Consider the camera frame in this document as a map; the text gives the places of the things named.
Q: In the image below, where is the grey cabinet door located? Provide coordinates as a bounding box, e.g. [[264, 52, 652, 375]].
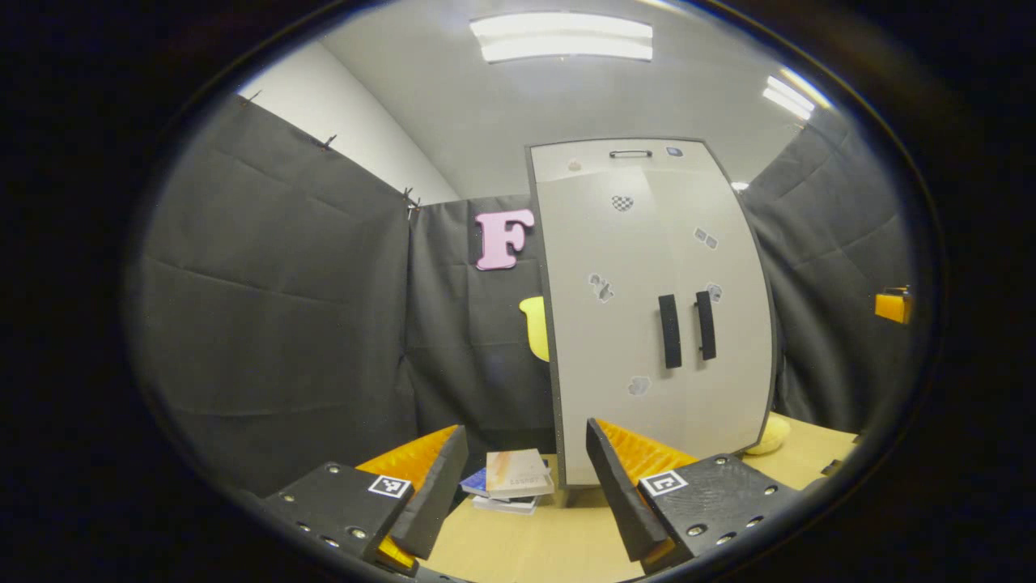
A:
[[647, 158, 776, 458], [536, 166, 693, 487]]

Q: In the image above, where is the large ceiling light panel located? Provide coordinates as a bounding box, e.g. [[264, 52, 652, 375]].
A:
[[469, 12, 655, 63]]

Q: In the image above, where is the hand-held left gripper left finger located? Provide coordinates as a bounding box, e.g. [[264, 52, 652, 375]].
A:
[[263, 424, 469, 577]]

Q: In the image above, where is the black door handle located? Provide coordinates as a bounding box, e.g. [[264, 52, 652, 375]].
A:
[[694, 290, 718, 361], [658, 294, 683, 370]]

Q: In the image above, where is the black right door handle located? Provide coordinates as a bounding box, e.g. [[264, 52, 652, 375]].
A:
[[694, 290, 718, 361]]

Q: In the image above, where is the white book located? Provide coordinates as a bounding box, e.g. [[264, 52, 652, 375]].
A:
[[472, 494, 541, 515]]

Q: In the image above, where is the double ceiling light panel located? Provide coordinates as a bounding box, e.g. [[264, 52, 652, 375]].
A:
[[761, 74, 830, 121]]

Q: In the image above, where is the black left door handle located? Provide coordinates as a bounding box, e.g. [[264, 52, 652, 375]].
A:
[[658, 294, 683, 370]]

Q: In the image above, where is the grey cabinet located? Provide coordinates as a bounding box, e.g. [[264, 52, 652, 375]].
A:
[[526, 138, 778, 487]]

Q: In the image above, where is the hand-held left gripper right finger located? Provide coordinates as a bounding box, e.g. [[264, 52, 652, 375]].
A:
[[586, 418, 798, 576]]

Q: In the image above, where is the beige book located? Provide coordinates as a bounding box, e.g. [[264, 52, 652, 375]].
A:
[[486, 449, 555, 499]]

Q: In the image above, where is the grey cabinet drawer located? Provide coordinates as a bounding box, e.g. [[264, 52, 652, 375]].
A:
[[530, 139, 729, 185]]

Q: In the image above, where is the yellow plush pad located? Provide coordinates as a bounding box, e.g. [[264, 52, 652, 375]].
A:
[[745, 413, 792, 456]]

